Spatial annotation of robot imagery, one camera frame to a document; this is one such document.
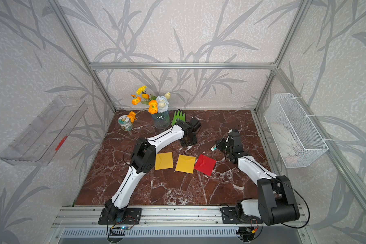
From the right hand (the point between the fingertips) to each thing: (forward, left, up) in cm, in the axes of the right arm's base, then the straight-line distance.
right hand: (216, 140), depth 90 cm
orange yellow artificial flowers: (+7, +31, +24) cm, 40 cm away
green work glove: (+28, +24, -9) cm, 38 cm away
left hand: (+2, +13, -8) cm, 16 cm away
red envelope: (-11, +7, -10) cm, 16 cm away
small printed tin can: (+17, +61, -2) cm, 63 cm away
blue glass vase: (+17, +35, -1) cm, 39 cm away
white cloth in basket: (-10, -33, +10) cm, 36 cm away
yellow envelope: (-10, +19, -10) cm, 24 cm away
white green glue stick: (-5, +2, -1) cm, 5 cm away
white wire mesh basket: (-10, -33, +18) cm, 39 cm away
